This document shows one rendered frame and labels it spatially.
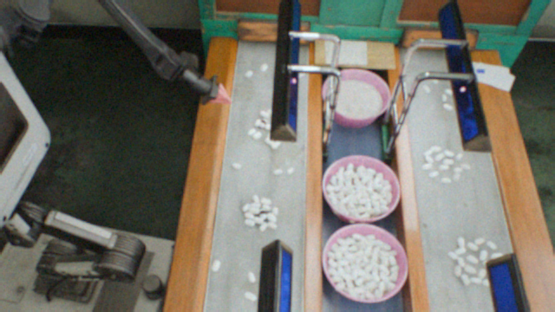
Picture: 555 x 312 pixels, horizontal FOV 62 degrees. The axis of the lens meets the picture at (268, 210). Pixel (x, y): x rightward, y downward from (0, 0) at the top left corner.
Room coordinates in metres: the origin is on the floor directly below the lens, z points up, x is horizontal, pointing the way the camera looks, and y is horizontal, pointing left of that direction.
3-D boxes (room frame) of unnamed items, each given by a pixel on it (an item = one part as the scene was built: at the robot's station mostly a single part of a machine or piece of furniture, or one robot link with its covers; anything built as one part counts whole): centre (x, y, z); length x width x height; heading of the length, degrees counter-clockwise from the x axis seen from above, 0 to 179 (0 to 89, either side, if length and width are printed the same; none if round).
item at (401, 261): (0.60, -0.31, 0.72); 0.27 x 0.27 x 0.10
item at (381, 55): (1.54, -0.34, 0.77); 0.33 x 0.15 x 0.01; 88
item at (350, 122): (1.32, -0.33, 0.72); 0.27 x 0.27 x 0.10
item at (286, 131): (1.16, -0.05, 1.08); 0.62 x 0.08 x 0.07; 178
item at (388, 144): (1.14, -0.53, 0.90); 0.20 x 0.19 x 0.45; 178
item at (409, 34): (1.58, -0.68, 0.83); 0.30 x 0.06 x 0.07; 88
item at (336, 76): (1.15, -0.13, 0.90); 0.20 x 0.19 x 0.45; 178
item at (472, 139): (1.14, -0.61, 1.08); 0.62 x 0.08 x 0.07; 178
